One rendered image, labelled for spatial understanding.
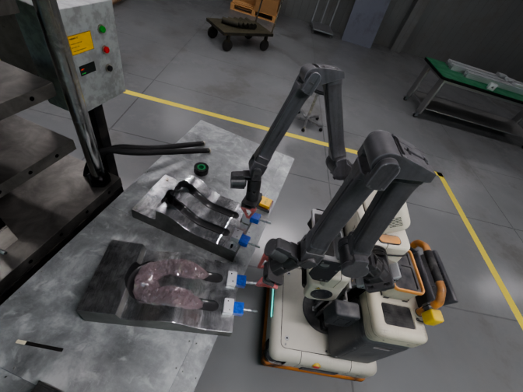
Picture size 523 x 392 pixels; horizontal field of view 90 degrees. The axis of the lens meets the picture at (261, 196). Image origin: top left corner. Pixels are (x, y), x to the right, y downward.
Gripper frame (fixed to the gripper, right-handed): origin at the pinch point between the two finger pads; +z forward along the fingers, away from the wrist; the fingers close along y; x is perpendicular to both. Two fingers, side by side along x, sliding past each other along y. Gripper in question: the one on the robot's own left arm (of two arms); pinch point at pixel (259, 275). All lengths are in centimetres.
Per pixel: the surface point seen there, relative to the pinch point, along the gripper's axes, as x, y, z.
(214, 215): -14.3, -30.5, 19.4
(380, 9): 233, -783, -97
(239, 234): -4.5, -21.0, 11.0
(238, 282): 0.5, -1.9, 13.9
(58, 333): -46, 23, 44
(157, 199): -38, -35, 34
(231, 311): -1.1, 9.8, 13.2
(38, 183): -84, -36, 64
